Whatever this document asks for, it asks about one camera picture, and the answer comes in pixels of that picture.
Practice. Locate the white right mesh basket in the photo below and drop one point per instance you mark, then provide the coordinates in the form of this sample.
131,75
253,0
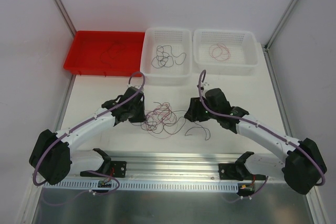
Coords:
225,52

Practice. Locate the white mesh basket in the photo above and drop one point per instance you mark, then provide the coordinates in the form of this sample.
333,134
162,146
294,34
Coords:
225,52
167,56

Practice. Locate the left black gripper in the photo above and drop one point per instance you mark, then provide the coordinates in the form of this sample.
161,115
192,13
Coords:
137,114

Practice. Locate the white slotted cable duct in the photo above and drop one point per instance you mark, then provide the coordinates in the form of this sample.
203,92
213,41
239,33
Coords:
135,185

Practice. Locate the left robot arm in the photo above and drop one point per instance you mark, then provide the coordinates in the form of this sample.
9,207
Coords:
55,154

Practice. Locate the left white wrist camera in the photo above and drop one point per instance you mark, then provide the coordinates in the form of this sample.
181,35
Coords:
139,87

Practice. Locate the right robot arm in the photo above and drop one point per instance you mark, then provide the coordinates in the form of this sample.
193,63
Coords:
298,162

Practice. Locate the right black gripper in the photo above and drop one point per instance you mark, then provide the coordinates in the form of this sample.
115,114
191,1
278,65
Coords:
195,112

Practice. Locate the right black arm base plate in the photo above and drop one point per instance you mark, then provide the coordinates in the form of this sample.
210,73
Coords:
227,171

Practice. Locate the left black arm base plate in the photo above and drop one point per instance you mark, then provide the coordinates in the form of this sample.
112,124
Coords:
118,169

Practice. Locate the red plastic tray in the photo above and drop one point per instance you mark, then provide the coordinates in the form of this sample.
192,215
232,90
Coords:
105,53

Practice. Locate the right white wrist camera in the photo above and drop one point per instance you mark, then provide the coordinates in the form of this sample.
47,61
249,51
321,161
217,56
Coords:
203,85

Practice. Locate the white middle mesh basket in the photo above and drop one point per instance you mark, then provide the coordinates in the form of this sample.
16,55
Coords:
167,56

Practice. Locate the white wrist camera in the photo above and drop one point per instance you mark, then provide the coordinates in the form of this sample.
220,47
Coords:
203,85
139,87

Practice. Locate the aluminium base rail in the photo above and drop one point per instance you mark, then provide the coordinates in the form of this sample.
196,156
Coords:
175,167

